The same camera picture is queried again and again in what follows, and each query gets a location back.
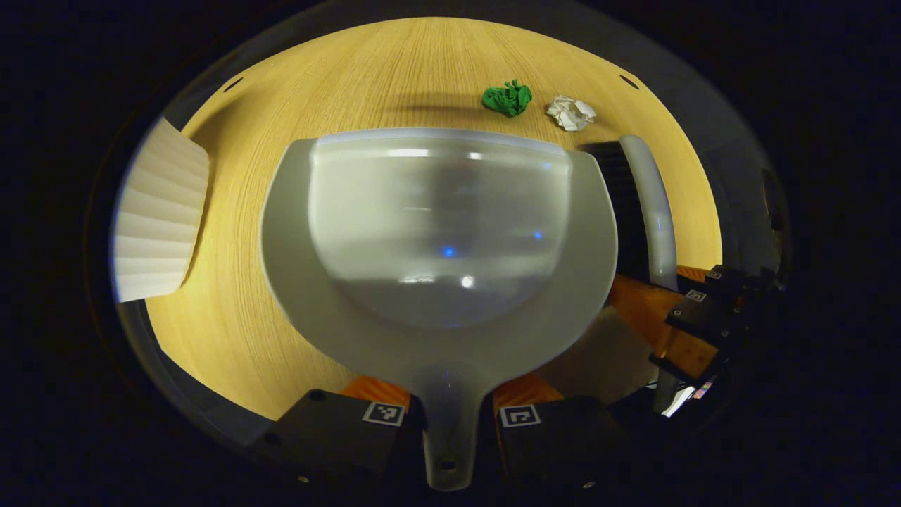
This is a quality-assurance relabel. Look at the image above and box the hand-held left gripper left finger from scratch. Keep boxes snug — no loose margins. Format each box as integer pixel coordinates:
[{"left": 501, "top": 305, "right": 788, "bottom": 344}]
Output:
[{"left": 246, "top": 375, "right": 425, "bottom": 488}]

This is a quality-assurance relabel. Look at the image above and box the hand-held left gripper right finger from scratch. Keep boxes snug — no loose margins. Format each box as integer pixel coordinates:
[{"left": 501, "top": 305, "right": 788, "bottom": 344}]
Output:
[{"left": 493, "top": 372, "right": 638, "bottom": 490}]

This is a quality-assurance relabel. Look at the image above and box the white dustpan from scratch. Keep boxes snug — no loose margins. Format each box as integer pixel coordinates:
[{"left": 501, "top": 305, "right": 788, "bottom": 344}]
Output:
[{"left": 260, "top": 128, "right": 619, "bottom": 492}]

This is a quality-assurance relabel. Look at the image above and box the white paper ball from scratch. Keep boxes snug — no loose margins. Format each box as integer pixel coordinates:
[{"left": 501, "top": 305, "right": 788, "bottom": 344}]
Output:
[{"left": 546, "top": 95, "right": 597, "bottom": 132}]

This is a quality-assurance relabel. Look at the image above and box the white ribbed garbage bin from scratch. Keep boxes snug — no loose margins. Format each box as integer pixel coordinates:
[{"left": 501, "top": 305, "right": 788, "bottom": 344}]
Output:
[{"left": 113, "top": 118, "right": 210, "bottom": 303}]

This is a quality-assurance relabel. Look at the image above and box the green paper ball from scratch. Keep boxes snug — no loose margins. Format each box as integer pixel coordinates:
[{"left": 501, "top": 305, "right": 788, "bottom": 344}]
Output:
[{"left": 482, "top": 80, "right": 533, "bottom": 118}]

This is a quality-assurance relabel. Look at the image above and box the wooden desktop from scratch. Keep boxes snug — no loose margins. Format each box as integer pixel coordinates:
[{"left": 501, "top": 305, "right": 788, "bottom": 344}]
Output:
[{"left": 144, "top": 18, "right": 724, "bottom": 421}]

